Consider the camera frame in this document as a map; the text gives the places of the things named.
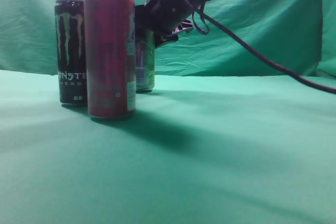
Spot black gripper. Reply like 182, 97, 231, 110
135, 0, 207, 48

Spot green white energy drink can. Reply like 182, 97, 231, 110
135, 28, 155, 93

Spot red energy drink can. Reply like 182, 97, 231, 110
84, 0, 136, 118

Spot black Monster energy can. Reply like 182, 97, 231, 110
54, 0, 87, 106

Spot green cloth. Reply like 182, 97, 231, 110
1, 0, 335, 223

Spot black cable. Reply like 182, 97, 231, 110
154, 0, 336, 94

